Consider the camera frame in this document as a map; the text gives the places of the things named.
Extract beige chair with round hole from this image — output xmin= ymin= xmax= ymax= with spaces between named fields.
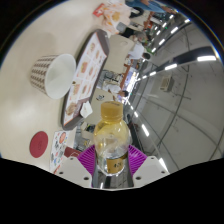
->
xmin=106 ymin=34 xmax=133 ymax=73

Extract colourful sticker sheet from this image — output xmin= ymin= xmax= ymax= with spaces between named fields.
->
xmin=49 ymin=129 xmax=71 ymax=174

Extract flat round red coaster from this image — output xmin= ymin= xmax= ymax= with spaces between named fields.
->
xmin=29 ymin=130 xmax=50 ymax=159

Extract ceiling air conditioner unit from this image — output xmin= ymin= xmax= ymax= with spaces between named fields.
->
xmin=159 ymin=76 xmax=174 ymax=93

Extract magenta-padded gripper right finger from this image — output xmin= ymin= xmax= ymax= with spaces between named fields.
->
xmin=127 ymin=144 xmax=169 ymax=190

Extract white paper napkin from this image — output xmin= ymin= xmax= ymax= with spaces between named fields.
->
xmin=79 ymin=101 xmax=94 ymax=119

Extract dark tray with paper liner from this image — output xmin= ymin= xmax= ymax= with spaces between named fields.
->
xmin=60 ymin=28 xmax=111 ymax=132

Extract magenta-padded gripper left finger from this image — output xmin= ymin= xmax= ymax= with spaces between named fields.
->
xmin=53 ymin=144 xmax=100 ymax=190

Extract small red sauce packet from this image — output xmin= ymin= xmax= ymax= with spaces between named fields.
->
xmin=92 ymin=3 xmax=107 ymax=18

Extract ceiling lights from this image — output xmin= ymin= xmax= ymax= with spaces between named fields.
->
xmin=124 ymin=13 xmax=218 ymax=173

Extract crumpled food wrapper bag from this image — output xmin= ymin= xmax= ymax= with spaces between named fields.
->
xmin=101 ymin=2 xmax=131 ymax=36

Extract clear bottle with tan cap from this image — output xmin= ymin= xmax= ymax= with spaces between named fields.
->
xmin=93 ymin=100 xmax=132 ymax=177

